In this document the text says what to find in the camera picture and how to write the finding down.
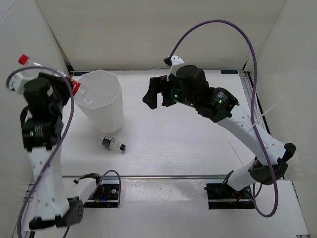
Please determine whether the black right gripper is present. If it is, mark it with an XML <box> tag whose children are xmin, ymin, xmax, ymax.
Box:
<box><xmin>143</xmin><ymin>75</ymin><xmax>198</xmax><ymax>110</ymax></box>

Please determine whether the clear bottle red label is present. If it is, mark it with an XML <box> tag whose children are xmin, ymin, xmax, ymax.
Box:
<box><xmin>18</xmin><ymin>55</ymin><xmax>93</xmax><ymax>106</ymax></box>

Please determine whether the small bottle black label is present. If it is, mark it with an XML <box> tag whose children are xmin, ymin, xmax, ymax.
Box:
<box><xmin>101</xmin><ymin>135</ymin><xmax>126</xmax><ymax>152</ymax></box>

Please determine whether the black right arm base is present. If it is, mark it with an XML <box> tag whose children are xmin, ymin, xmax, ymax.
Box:
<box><xmin>204</xmin><ymin>183</ymin><xmax>255</xmax><ymax>210</ymax></box>

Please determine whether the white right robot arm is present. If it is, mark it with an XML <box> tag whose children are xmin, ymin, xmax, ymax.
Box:
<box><xmin>143</xmin><ymin>65</ymin><xmax>296</xmax><ymax>198</ymax></box>

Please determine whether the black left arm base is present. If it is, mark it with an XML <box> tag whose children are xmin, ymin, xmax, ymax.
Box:
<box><xmin>84</xmin><ymin>178</ymin><xmax>121</xmax><ymax>209</ymax></box>

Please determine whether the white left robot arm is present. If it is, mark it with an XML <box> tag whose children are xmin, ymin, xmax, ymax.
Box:
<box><xmin>20</xmin><ymin>72</ymin><xmax>104</xmax><ymax>231</ymax></box>

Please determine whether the white octagonal plastic bin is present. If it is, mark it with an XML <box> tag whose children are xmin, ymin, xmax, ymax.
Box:
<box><xmin>74</xmin><ymin>70</ymin><xmax>124</xmax><ymax>133</ymax></box>

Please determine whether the white zip tie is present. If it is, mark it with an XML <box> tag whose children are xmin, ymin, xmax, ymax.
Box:
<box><xmin>247</xmin><ymin>100</ymin><xmax>282</xmax><ymax>133</ymax></box>

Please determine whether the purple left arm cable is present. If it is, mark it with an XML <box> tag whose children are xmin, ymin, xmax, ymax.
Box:
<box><xmin>6</xmin><ymin>65</ymin><xmax>75</xmax><ymax>238</ymax></box>

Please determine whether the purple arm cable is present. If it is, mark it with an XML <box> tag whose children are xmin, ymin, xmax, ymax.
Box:
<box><xmin>6</xmin><ymin>65</ymin><xmax>75</xmax><ymax>238</ymax></box>
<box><xmin>168</xmin><ymin>19</ymin><xmax>278</xmax><ymax>217</ymax></box>

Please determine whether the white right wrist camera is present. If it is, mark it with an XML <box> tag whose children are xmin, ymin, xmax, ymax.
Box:
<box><xmin>163</xmin><ymin>56</ymin><xmax>185</xmax><ymax>81</ymax></box>

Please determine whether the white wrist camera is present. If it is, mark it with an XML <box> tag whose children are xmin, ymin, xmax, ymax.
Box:
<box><xmin>9</xmin><ymin>72</ymin><xmax>33</xmax><ymax>95</ymax></box>
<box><xmin>163</xmin><ymin>56</ymin><xmax>185</xmax><ymax>81</ymax></box>

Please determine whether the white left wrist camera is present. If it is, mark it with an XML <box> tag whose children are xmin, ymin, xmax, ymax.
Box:
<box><xmin>9</xmin><ymin>72</ymin><xmax>33</xmax><ymax>95</ymax></box>

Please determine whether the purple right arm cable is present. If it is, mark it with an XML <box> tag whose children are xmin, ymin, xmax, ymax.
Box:
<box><xmin>168</xmin><ymin>19</ymin><xmax>278</xmax><ymax>217</ymax></box>

